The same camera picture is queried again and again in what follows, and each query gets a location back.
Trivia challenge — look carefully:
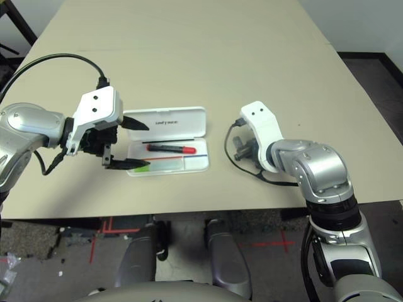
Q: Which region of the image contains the green translucent highlighter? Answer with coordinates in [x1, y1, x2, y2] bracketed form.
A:
[132, 162, 183, 174]

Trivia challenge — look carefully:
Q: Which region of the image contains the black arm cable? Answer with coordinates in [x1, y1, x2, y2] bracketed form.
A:
[0, 53, 110, 176]
[224, 118, 319, 302]

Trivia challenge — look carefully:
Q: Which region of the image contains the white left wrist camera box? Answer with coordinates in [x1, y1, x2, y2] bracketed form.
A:
[67, 86, 124, 157]

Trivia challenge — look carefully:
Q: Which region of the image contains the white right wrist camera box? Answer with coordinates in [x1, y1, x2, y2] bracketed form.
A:
[239, 100, 285, 173]

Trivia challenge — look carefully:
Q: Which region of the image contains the grey robot right leg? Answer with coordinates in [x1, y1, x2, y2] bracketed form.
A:
[206, 219, 253, 299]

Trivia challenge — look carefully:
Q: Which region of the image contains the black marker with red cap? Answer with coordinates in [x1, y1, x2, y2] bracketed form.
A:
[146, 143, 196, 155]

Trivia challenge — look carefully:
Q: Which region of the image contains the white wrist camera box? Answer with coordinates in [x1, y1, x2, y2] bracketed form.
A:
[67, 86, 124, 157]
[239, 100, 285, 173]

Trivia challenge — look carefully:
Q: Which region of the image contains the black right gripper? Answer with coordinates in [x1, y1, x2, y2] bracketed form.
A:
[232, 133, 263, 162]

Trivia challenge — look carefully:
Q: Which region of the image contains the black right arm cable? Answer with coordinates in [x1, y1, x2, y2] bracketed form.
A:
[224, 118, 319, 302]

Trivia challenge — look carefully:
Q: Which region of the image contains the white Unitree pencil case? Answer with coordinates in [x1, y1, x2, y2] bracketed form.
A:
[123, 106, 210, 177]

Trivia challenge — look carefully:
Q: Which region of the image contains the side table with black legs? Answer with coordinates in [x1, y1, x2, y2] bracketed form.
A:
[0, 0, 38, 57]

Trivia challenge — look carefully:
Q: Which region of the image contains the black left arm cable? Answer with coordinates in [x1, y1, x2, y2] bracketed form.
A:
[0, 53, 110, 176]

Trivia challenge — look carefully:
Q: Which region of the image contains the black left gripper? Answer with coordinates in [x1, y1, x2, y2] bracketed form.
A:
[78, 115, 151, 171]

